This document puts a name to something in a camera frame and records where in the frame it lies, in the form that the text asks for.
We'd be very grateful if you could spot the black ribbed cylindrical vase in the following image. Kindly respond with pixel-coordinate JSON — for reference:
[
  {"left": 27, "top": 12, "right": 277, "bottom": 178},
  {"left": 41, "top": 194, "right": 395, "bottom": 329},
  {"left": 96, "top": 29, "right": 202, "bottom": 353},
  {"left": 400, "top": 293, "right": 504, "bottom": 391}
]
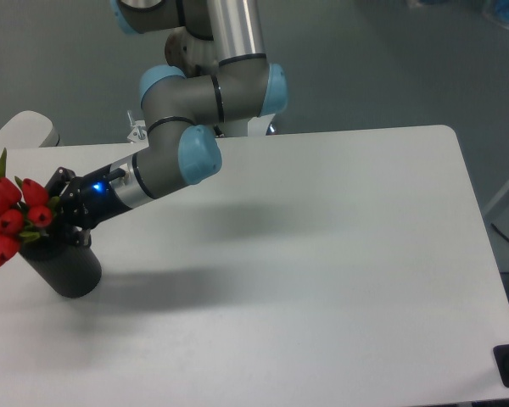
[{"left": 20, "top": 227, "right": 102, "bottom": 298}]

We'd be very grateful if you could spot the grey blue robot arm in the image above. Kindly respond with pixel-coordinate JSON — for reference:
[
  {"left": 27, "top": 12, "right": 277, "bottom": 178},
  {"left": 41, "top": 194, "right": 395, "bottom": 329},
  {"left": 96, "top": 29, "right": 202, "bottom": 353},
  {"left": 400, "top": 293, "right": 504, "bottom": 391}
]
[{"left": 48, "top": 1, "right": 288, "bottom": 246}]

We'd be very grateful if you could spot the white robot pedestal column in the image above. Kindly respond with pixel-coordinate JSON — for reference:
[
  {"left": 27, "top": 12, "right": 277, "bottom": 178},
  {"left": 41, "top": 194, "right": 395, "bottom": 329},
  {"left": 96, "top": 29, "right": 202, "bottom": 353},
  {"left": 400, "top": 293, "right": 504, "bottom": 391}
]
[{"left": 164, "top": 27, "right": 219, "bottom": 77}]

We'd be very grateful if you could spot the white pedestal base frame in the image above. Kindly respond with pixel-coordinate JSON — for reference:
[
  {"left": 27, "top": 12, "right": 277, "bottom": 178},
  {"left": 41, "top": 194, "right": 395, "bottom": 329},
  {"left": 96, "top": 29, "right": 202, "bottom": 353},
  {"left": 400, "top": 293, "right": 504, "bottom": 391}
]
[{"left": 126, "top": 110, "right": 276, "bottom": 144}]

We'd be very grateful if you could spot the white chair armrest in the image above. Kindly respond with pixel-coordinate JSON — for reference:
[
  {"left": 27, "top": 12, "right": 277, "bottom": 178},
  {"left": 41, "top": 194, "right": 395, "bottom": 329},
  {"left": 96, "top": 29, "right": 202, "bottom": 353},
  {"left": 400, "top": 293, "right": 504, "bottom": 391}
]
[{"left": 0, "top": 110, "right": 61, "bottom": 150}]

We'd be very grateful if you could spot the red tulip bouquet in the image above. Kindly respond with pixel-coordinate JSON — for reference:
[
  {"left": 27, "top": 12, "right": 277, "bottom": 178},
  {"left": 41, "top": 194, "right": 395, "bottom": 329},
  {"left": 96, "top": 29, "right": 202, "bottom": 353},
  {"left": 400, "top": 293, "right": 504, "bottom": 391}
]
[{"left": 0, "top": 149, "right": 59, "bottom": 268}]

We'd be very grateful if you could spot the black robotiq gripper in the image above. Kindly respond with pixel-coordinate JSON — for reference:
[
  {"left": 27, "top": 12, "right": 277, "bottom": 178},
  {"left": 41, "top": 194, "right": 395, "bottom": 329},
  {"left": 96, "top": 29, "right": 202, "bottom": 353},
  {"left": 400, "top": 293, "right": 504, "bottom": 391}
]
[{"left": 45, "top": 164, "right": 131, "bottom": 247}]

